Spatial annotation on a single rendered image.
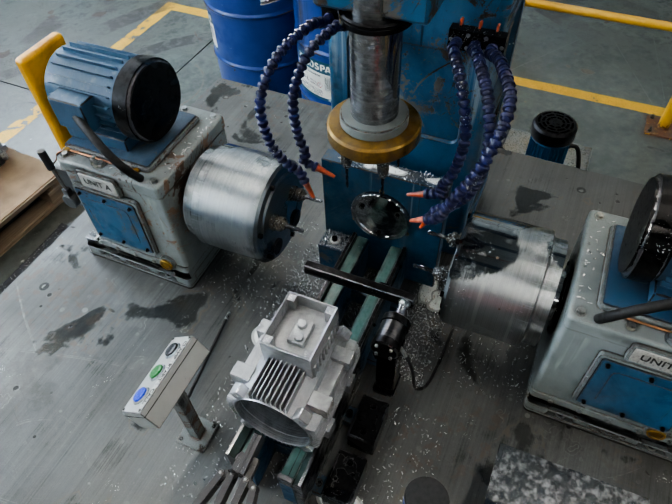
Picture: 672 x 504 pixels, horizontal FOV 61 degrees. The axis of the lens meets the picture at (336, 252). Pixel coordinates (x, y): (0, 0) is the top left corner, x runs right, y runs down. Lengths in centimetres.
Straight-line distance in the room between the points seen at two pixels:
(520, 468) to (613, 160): 234
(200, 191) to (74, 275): 54
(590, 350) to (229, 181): 80
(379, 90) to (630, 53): 328
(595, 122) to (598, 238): 234
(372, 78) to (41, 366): 104
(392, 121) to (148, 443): 85
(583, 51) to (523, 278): 310
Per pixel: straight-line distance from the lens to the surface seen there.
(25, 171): 323
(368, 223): 139
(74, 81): 138
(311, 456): 115
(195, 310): 151
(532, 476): 119
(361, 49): 98
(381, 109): 104
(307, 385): 104
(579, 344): 114
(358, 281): 122
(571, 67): 394
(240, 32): 316
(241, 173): 128
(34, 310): 168
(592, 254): 118
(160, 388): 109
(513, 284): 112
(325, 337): 103
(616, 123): 356
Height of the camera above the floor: 201
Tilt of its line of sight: 50 degrees down
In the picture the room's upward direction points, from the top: 3 degrees counter-clockwise
